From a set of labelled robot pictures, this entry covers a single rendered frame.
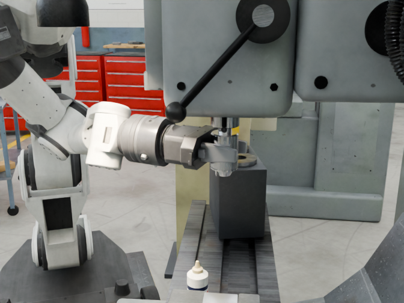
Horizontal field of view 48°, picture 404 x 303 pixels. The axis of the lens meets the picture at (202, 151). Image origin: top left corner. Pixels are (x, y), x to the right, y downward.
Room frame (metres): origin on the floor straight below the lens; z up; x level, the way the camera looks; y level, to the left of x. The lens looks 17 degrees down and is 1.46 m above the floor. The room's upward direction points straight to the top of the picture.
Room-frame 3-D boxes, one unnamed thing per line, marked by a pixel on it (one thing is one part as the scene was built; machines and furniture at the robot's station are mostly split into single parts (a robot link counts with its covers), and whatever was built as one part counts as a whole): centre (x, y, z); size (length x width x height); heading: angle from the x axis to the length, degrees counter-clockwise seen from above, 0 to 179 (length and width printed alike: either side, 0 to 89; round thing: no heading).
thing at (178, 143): (0.78, 0.05, 1.24); 0.13 x 0.12 x 0.10; 157
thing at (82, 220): (1.48, 0.50, 0.68); 0.21 x 0.20 x 0.13; 17
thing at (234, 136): (0.74, -0.04, 1.26); 0.05 x 0.05 x 0.01
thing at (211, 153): (0.71, -0.03, 1.24); 0.06 x 0.02 x 0.03; 67
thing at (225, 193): (1.17, -0.09, 1.00); 0.22 x 0.12 x 0.20; 5
